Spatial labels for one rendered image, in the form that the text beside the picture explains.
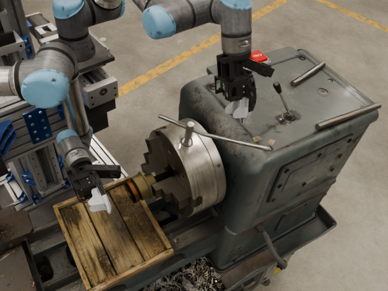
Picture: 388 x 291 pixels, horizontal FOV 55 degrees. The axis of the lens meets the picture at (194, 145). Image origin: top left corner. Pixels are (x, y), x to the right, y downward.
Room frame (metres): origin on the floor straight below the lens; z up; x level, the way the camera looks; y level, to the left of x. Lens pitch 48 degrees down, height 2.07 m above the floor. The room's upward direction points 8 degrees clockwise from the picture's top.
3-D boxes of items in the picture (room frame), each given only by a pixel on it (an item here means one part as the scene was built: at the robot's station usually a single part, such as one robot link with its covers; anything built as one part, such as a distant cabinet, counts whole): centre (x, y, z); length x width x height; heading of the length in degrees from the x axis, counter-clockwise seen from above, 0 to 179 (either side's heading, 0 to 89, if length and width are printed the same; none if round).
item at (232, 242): (1.04, -0.28, 0.43); 0.60 x 0.48 x 0.86; 127
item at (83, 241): (0.62, 0.25, 0.89); 0.36 x 0.30 x 0.04; 37
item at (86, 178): (0.69, 0.34, 1.08); 0.12 x 0.09 x 0.08; 37
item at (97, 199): (0.60, 0.27, 1.09); 0.09 x 0.06 x 0.03; 37
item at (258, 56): (1.23, -0.20, 1.26); 0.06 x 0.06 x 0.02; 37
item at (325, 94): (1.04, -0.28, 1.06); 0.59 x 0.48 x 0.39; 127
